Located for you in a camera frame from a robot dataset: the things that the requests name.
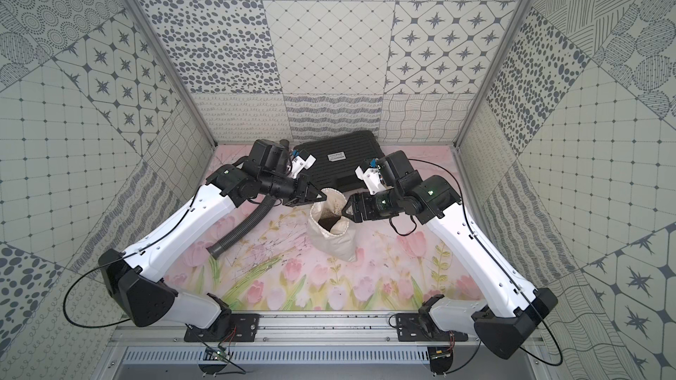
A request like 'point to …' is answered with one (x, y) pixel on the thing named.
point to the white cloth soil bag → (329, 232)
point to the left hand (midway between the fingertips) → (325, 191)
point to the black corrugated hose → (264, 214)
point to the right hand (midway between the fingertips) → (355, 214)
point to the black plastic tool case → (337, 158)
